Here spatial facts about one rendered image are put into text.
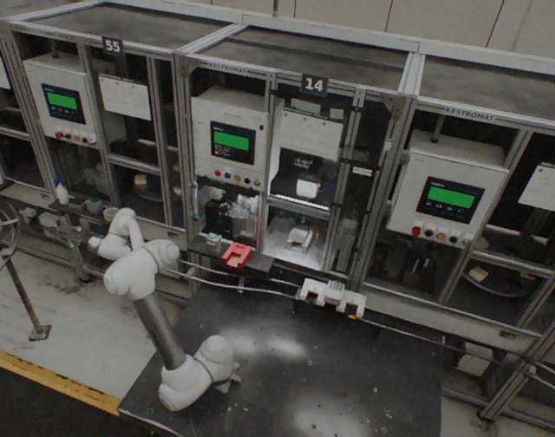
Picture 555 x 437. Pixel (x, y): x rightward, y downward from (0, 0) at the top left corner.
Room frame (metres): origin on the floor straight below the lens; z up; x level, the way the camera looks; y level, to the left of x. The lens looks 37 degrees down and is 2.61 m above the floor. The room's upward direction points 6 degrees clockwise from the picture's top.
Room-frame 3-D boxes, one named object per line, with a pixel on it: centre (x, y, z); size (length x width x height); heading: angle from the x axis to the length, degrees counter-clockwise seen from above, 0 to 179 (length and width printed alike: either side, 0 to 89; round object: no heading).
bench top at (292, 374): (1.22, -0.19, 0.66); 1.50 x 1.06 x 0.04; 74
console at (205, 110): (2.01, 0.26, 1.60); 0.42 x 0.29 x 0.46; 74
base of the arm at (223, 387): (1.14, 0.21, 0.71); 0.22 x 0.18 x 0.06; 74
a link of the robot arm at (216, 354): (1.13, 0.24, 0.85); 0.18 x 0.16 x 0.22; 144
